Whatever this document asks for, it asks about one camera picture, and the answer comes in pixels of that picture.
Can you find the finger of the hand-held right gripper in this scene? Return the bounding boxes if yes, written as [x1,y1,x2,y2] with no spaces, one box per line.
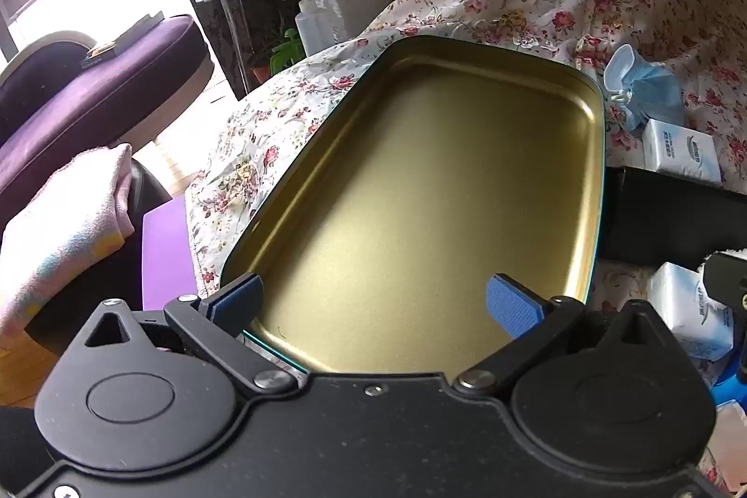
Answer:
[702,253,747,385]

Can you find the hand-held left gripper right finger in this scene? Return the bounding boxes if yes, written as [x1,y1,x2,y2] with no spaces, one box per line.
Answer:
[455,274,672,395]

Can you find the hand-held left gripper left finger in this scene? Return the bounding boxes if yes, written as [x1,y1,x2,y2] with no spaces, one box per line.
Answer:
[82,273,298,399]

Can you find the white tissue pack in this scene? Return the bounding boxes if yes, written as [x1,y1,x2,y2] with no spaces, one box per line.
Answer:
[647,261,735,362]
[642,119,723,185]

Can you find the gold tin tray green outside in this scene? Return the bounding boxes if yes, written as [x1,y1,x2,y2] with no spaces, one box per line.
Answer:
[220,35,608,375]

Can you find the blue face mask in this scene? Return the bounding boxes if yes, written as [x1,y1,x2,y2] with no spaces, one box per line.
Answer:
[604,44,686,133]

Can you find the purple mat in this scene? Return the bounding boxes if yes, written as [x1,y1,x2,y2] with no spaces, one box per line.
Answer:
[141,197,199,312]

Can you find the black box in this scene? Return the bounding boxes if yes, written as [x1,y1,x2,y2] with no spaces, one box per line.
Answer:
[601,165,747,266]

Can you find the pink towel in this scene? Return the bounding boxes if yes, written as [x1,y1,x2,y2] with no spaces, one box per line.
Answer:
[0,143,136,336]

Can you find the small leafy green plant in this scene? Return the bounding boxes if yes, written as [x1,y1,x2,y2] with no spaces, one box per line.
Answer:
[251,28,307,84]

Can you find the purple sofa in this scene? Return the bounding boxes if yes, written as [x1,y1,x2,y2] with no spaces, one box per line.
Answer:
[0,14,214,196]

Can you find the white wash bottle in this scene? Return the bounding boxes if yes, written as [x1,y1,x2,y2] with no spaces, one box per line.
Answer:
[271,0,328,58]

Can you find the small dark box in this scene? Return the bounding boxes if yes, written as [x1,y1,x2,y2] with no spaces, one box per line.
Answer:
[78,40,120,64]

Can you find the black book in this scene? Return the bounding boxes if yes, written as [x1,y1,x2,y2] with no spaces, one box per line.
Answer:
[113,11,167,52]

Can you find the white planter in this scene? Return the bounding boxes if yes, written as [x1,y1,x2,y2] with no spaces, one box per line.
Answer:
[306,0,401,49]

